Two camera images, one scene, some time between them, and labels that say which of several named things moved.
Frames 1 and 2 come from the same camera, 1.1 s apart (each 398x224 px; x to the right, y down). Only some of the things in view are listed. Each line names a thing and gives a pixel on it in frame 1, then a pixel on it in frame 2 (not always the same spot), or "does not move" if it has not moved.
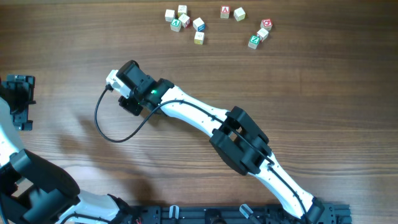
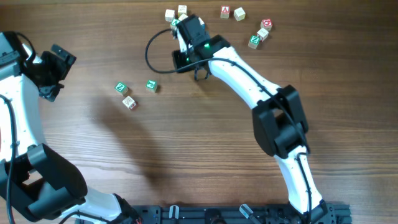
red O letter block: (266, 23) does not move
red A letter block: (224, 12) does not move
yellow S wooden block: (239, 14) does not move
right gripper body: (130, 103) -> (183, 60)
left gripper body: (20, 101) -> (58, 64)
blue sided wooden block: (199, 24) does not move
